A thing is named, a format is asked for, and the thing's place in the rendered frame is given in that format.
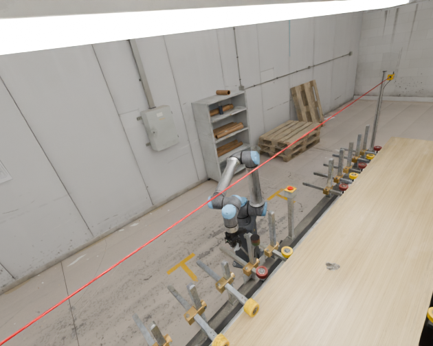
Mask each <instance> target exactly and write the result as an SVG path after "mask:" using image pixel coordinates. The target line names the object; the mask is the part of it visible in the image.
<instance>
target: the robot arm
mask: <svg viewBox="0 0 433 346"><path fill-rule="evenodd" d="M259 163H260V157H259V154H258V152H257V151H240V152H235V153H234V154H232V155H230V156H229V157H228V159H227V165H226V168H225V170H224V172H223V174H222V177H221V179H220V181H219V184H218V185H217V187H216V189H215V191H214V193H213V195H212V196H209V197H208V201H209V200H210V199H211V198H213V197H214V196H216V195H217V194H219V193H220V192H222V191H223V190H224V189H226V188H227V187H229V186H230V183H231V181H232V178H233V176H234V173H235V171H236V168H237V167H238V166H239V165H241V164H245V168H246V172H247V174H248V173H250V172H251V171H252V170H254V169H255V168H257V167H258V164H259ZM247 180H248V185H249V193H250V198H251V199H250V200H247V199H246V197H240V196H237V195H232V196H230V197H225V195H226V193H227V190H226V191H224V192H223V193H222V194H220V195H218V196H217V197H216V198H214V199H213V200H211V201H210V202H209V203H208V207H209V208H210V209H222V216H223V221H224V226H225V230H226V232H225V239H226V240H227V241H225V243H229V245H230V249H233V248H234V247H235V249H234V251H238V250H239V249H240V247H241V245H242V242H241V238H240V236H239V234H241V233H246V232H247V229H246V228H244V227H245V226H247V225H249V224H250V223H251V222H252V217H251V216H266V213H267V202H265V201H264V199H263V198H262V194H261V188H260V177H259V171H258V169H257V170H255V171H253V172H252V173H251V174H249V175H248V176H247ZM238 226H240V227H238Z"/></svg>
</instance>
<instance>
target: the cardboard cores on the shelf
mask: <svg viewBox="0 0 433 346"><path fill-rule="evenodd" d="M222 107H223V112H224V111H227V110H230V109H231V108H233V104H226V105H224V106H222ZM216 114H219V108H216V109H213V110H211V111H210V116H213V115H216ZM242 128H243V123H242V122H240V123H236V122H235V123H234V122H231V123H228V124H226V125H224V126H221V127H218V128H216V129H214V130H213V133H214V138H216V139H219V138H221V137H224V136H226V135H228V134H230V133H232V132H235V131H237V130H240V129H242ZM241 145H243V142H242V141H240V142H238V140H237V139H236V140H234V141H231V142H229V143H227V144H225V145H223V146H221V147H219V148H217V149H216V151H217V155H218V157H220V156H222V155H224V154H226V153H227V152H229V151H231V150H233V149H235V148H237V147H239V146H241Z"/></svg>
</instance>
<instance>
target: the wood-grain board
mask: <svg viewBox="0 0 433 346"><path fill-rule="evenodd" d="M327 262H330V263H336V264H339V265H340V268H339V269H338V270H335V271H334V270H329V269H326V267H327V266H326V265H325V264H326V263H327ZM432 293H433V141H427V140H420V139H408V138H402V137H391V138H390V139H389V140H388V141H387V143H386V144H385V145H384V146H383V148H382V149H381V150H380V151H379V152H378V153H377V154H376V156H375V157H374V158H373V159H372V161H371V162H370V163H369V164H368V165H367V166H366V167H365V168H364V170H363V171H362V172H361V173H360V175H359V176H358V177H357V178H356V179H355V180H354V181H353V183H352V184H351V185H350V186H349V188H348V189H347V190H346V191H345V192H344V193H343V194H342V196H341V197H340V198H339V199H338V200H337V202H336V203H335V204H334V206H332V208H330V210H329V211H328V212H327V213H326V215H325V216H324V217H323V218H322V219H321V221H319V223H318V224H317V225H316V226H315V228H314V229H313V230H312V231H311V232H310V234H309V235H308V236H307V237H306V238H305V239H304V240H303V242H302V243H301V244H300V245H299V247H298V248H297V249H296V250H295V251H294V252H293V253H292V254H291V256H290V257H289V258H288V260H287V261H286V262H285V263H284V264H283V265H282V266H281V267H280V269H279V270H278V271H277V272H276V274H275V275H274V276H273V277H272V278H271V279H270V280H269V282H268V283H267V284H266V285H265V287H264V288H263V289H262V290H261V291H260V292H259V293H258V294H257V296H256V297H255V298H254V300H255V301H256V302H257V303H258V304H259V310H258V312H257V314H256V315H255V316H254V317H251V316H250V315H248V314H247V313H246V312H245V311H243V312H242V314H241V315H240V316H239V317H238V318H237V320H235V322H234V323H233V324H232V325H231V326H230V328H229V329H228V330H227V332H226V333H225V334H224V337H226V338H227V339H228V340H229V342H230V345H229V346H418V345H419V341H420V337H421V333H422V330H423V326H424V323H425V318H426V315H427V312H428V308H429V304H430V300H431V297H432Z"/></svg>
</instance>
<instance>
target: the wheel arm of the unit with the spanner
mask: <svg viewBox="0 0 433 346"><path fill-rule="evenodd" d="M219 249H220V251H222V252H223V253H225V254H226V255H227V256H229V257H231V258H232V259H233V260H234V261H236V262H237V263H239V264H240V265H241V266H243V267H245V265H246V264H247V262H246V261H244V260H243V259H241V258H240V257H238V256H237V255H235V254H233V253H232V252H231V251H229V250H228V249H226V248H225V247H224V246H221V247H219ZM252 273H253V274H254V275H255V276H256V268H254V267H253V269H252Z"/></svg>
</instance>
